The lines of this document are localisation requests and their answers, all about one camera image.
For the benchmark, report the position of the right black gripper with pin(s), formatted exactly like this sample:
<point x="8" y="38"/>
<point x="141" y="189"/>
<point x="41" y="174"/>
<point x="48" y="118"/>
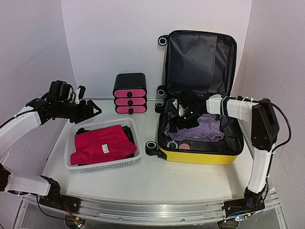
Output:
<point x="179" y="125"/>

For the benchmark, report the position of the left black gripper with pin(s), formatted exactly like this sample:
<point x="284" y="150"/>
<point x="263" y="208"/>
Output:
<point x="84" y="115"/>

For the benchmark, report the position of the purple garment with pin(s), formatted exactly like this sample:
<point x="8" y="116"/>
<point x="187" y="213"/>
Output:
<point x="208" y="130"/>

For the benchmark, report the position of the red t-shirt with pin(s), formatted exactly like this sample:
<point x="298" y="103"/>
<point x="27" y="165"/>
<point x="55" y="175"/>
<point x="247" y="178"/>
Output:
<point x="100" y="145"/>

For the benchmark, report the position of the yellow Pikachu hard-shell suitcase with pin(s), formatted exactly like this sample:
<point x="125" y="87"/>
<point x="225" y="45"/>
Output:
<point x="203" y="62"/>

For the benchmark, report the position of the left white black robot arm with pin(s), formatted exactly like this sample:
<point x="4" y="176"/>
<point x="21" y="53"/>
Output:
<point x="37" y="112"/>

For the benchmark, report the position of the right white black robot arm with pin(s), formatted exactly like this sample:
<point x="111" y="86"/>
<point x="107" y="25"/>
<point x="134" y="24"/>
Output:
<point x="261" y="115"/>

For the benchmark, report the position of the pink powder makeup compact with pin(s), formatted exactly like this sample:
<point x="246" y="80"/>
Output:
<point x="185" y="146"/>

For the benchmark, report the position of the white perforated plastic basket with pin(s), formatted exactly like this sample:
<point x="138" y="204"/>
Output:
<point x="104" y="145"/>

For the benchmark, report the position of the black pink drawer organizer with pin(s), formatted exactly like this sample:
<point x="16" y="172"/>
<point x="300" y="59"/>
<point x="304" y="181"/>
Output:
<point x="130" y="93"/>

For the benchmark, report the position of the small green circuit board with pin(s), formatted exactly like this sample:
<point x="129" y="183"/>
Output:
<point x="75" y="224"/>

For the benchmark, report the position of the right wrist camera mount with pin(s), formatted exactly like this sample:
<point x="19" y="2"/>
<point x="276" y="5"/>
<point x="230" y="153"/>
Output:
<point x="186" y="98"/>

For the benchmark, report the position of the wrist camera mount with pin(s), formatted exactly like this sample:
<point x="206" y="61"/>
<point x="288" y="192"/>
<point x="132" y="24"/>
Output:
<point x="61" y="91"/>
<point x="186" y="98"/>

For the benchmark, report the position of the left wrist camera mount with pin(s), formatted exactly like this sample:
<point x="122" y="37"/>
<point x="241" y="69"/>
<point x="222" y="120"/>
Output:
<point x="61" y="91"/>

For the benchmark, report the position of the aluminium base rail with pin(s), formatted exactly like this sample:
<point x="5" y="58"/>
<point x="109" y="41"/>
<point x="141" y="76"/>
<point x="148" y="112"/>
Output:
<point x="163" y="214"/>

